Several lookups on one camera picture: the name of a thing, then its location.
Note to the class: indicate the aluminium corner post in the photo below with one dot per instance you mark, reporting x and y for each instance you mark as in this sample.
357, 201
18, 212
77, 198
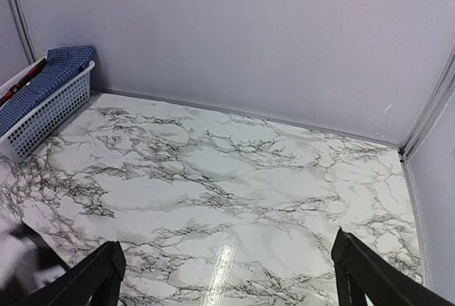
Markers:
431, 112
22, 30

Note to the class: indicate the red black plaid shirt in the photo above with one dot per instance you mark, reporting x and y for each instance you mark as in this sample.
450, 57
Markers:
26, 79

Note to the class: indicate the blue gingham shirt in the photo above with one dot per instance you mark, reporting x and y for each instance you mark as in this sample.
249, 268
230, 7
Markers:
63, 64

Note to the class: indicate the black white checked shirt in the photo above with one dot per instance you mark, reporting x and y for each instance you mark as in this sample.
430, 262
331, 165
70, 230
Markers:
28, 261

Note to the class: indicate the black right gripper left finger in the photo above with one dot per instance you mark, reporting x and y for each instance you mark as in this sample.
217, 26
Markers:
96, 280

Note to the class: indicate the right aluminium corner post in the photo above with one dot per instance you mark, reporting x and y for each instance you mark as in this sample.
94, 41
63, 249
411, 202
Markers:
431, 112

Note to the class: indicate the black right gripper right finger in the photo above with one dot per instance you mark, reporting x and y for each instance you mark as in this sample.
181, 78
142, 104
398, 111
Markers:
362, 275

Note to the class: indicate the white plastic basket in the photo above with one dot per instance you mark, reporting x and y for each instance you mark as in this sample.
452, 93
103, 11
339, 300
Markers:
21, 139

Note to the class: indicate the left aluminium corner post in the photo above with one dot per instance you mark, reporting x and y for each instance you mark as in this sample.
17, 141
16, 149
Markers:
22, 30

